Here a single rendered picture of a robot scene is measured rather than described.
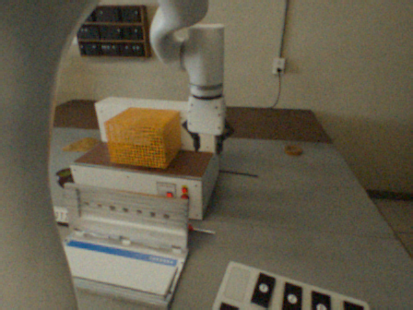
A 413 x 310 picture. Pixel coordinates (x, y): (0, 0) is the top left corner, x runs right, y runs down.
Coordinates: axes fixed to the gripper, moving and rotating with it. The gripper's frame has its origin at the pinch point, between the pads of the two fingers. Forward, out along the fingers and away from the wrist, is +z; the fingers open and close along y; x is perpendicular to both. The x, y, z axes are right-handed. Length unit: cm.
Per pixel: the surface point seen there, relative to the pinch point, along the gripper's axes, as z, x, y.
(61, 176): 28, 3, -69
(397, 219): 137, 161, 124
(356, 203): 41, 42, 53
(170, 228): 28.1, -8.3, -10.8
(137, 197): 18.9, -7.6, -22.0
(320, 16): -25, 183, 27
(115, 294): 35.0, -29.9, -17.4
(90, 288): 35, -31, -25
